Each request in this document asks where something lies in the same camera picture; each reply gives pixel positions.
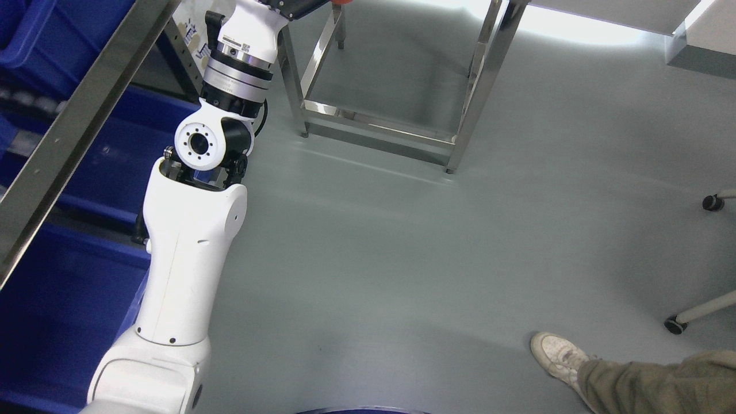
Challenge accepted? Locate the chair caster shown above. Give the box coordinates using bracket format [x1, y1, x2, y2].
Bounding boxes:
[663, 290, 735, 335]
[701, 188, 735, 212]

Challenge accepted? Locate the steel shelf front rail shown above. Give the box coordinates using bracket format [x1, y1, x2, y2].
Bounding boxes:
[1, 1, 179, 285]

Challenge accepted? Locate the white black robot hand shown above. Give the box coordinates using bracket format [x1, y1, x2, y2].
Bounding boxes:
[258, 0, 329, 21]

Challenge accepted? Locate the stainless steel table frame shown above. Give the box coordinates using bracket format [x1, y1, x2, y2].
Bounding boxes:
[278, 1, 529, 175]

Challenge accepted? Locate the white sneaker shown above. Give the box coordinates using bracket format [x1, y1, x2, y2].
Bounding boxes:
[530, 332, 599, 397]

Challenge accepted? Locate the khaki trouser leg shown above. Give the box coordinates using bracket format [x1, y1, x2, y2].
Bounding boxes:
[578, 350, 735, 413]

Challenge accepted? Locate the chair caster lower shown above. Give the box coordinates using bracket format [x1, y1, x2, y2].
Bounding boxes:
[663, 290, 735, 335]

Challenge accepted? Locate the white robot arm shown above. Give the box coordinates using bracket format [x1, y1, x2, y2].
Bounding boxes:
[82, 1, 293, 413]

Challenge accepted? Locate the large blue bin upper left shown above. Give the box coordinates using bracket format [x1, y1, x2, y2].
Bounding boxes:
[1, 1, 133, 99]

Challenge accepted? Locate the chair caster upper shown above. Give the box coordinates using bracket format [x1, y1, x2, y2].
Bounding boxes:
[701, 188, 735, 212]

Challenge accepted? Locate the blue bin far left lower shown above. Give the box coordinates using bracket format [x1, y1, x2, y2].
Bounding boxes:
[1, 224, 150, 413]

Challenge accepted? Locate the grey white cabinet corner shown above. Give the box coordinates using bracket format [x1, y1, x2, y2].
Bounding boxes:
[665, 1, 735, 79]

